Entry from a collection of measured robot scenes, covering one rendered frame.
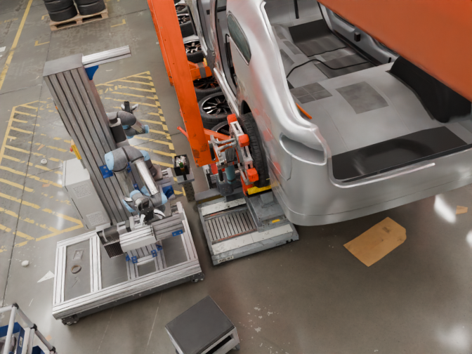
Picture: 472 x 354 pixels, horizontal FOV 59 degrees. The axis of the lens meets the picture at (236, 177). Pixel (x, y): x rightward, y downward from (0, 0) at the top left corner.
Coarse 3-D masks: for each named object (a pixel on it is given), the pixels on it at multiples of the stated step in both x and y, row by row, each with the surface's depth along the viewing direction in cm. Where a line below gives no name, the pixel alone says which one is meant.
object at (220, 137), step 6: (204, 132) 401; (210, 132) 407; (216, 132) 412; (210, 138) 401; (222, 138) 406; (228, 138) 415; (222, 144) 409; (222, 150) 411; (210, 156) 410; (216, 156) 413
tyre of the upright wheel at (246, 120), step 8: (240, 120) 354; (248, 120) 345; (248, 128) 339; (256, 128) 338; (256, 136) 335; (256, 144) 334; (256, 152) 334; (264, 152) 335; (256, 160) 335; (264, 160) 336; (248, 168) 389; (256, 168) 341; (264, 168) 340; (264, 176) 344; (256, 184) 365; (264, 184) 354
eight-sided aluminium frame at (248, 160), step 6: (234, 126) 351; (234, 132) 351; (240, 132) 344; (246, 150) 342; (246, 162) 338; (252, 162) 340; (240, 168) 387; (246, 168) 341; (246, 174) 384; (246, 180) 361
